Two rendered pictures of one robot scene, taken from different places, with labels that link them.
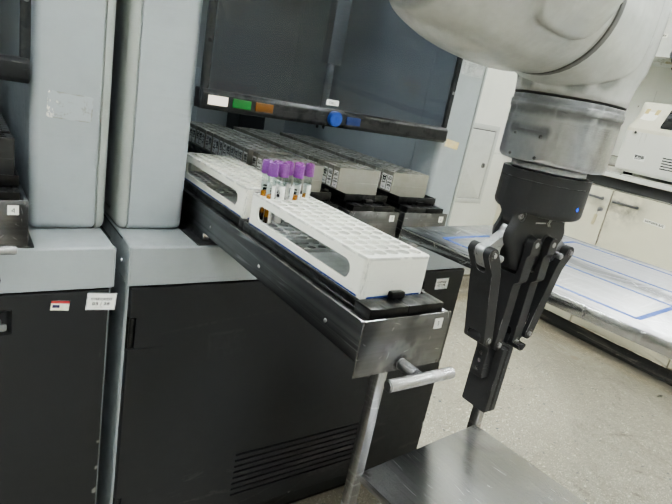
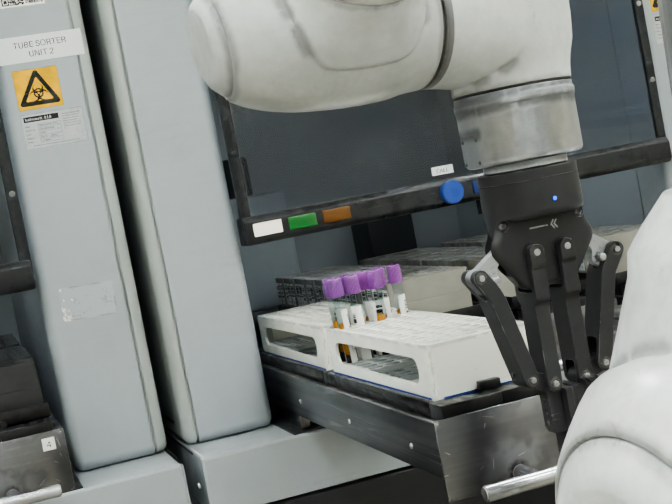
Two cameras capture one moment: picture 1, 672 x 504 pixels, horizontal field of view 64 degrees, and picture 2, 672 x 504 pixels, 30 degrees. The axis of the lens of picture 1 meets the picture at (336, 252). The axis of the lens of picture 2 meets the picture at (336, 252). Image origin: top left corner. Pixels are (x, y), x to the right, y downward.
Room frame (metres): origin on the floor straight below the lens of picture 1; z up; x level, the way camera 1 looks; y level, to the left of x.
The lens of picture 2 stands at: (-0.46, -0.35, 1.02)
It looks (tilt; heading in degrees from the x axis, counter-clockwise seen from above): 3 degrees down; 20
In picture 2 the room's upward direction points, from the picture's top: 11 degrees counter-clockwise
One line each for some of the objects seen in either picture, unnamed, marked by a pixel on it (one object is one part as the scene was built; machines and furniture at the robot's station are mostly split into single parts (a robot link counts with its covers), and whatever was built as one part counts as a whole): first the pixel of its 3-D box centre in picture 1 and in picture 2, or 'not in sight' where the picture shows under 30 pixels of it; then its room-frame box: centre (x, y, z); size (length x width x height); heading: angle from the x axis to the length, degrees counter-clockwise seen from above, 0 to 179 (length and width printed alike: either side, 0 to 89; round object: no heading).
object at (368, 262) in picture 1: (327, 241); (421, 356); (0.71, 0.01, 0.83); 0.30 x 0.10 x 0.06; 38
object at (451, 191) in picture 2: (334, 118); (451, 191); (1.09, 0.05, 0.98); 0.03 x 0.01 x 0.03; 127
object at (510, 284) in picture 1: (503, 290); (536, 317); (0.47, -0.16, 0.89); 0.04 x 0.01 x 0.11; 37
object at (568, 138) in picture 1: (557, 137); (519, 129); (0.48, -0.17, 1.03); 0.09 x 0.09 x 0.06
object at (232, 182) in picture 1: (235, 186); (328, 337); (0.96, 0.21, 0.83); 0.30 x 0.10 x 0.06; 37
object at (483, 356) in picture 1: (479, 351); (541, 401); (0.46, -0.15, 0.83); 0.03 x 0.01 x 0.05; 127
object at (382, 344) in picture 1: (276, 246); (385, 395); (0.82, 0.10, 0.78); 0.73 x 0.14 x 0.09; 37
